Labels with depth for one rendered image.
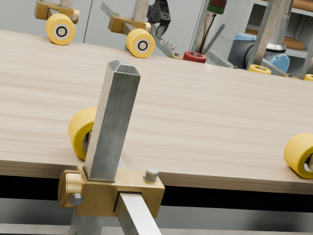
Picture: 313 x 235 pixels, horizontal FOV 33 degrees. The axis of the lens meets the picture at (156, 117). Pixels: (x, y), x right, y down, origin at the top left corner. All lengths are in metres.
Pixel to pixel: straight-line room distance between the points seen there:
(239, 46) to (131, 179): 2.10
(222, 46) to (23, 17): 1.76
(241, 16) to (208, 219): 3.62
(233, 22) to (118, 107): 4.08
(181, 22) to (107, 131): 4.17
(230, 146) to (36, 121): 0.41
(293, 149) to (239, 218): 0.18
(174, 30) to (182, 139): 3.75
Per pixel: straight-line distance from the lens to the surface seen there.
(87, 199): 0.69
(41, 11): 1.71
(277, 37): 2.62
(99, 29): 4.59
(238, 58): 2.76
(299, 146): 1.07
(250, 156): 1.10
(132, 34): 1.60
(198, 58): 1.79
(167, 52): 2.02
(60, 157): 0.88
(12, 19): 4.45
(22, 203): 0.95
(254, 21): 5.11
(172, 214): 1.04
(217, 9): 1.82
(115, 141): 0.67
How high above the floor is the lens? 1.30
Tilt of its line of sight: 20 degrees down
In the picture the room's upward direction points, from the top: 15 degrees clockwise
